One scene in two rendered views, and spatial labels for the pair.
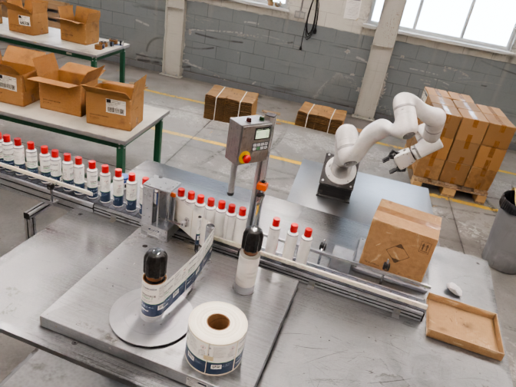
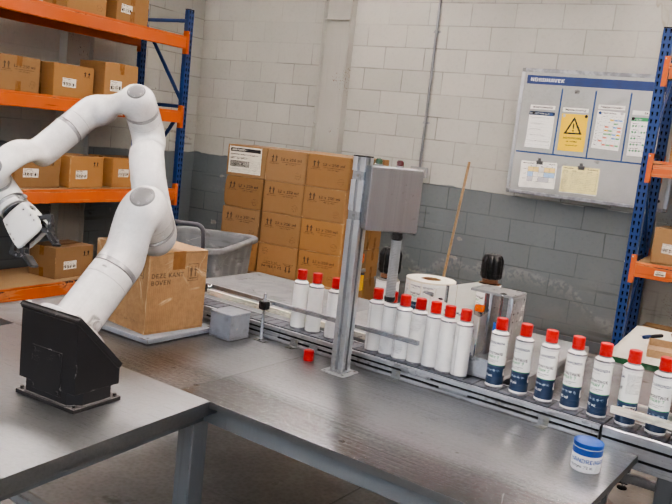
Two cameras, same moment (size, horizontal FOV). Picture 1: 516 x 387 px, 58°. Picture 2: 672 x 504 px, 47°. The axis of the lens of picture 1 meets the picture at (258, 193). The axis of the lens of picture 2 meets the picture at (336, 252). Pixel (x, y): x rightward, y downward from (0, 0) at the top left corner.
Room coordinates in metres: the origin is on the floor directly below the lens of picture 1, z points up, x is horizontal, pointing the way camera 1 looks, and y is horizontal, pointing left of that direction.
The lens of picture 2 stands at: (4.16, 0.79, 1.55)
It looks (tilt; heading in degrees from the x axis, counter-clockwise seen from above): 9 degrees down; 201
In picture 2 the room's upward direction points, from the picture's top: 6 degrees clockwise
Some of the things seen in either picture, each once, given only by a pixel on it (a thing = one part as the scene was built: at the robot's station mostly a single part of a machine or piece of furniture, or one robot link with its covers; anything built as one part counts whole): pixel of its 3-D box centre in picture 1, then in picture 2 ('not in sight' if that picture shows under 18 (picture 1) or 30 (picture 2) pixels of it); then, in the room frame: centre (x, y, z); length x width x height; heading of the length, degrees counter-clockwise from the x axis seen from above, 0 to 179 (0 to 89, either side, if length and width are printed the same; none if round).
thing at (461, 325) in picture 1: (462, 324); not in sight; (1.59, -0.97, 0.85); 0.30 x 0.26 x 0.04; 76
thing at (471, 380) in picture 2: (249, 252); (355, 351); (1.83, -0.01, 0.86); 1.65 x 0.08 x 0.04; 76
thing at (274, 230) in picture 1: (272, 236); (334, 308); (1.80, -0.10, 0.98); 0.05 x 0.05 x 0.20
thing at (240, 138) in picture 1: (249, 140); (388, 198); (1.93, 0.08, 1.38); 0.17 x 0.10 x 0.19; 131
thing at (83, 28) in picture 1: (77, 24); not in sight; (5.58, 2.43, 0.97); 0.43 x 0.42 x 0.37; 168
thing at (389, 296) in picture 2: (233, 175); (393, 267); (1.96, 0.13, 1.18); 0.04 x 0.04 x 0.21
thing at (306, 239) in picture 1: (304, 247); (300, 298); (1.76, -0.25, 0.98); 0.05 x 0.05 x 0.20
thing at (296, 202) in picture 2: not in sight; (302, 235); (-1.70, -1.79, 0.70); 1.20 x 0.82 x 1.39; 87
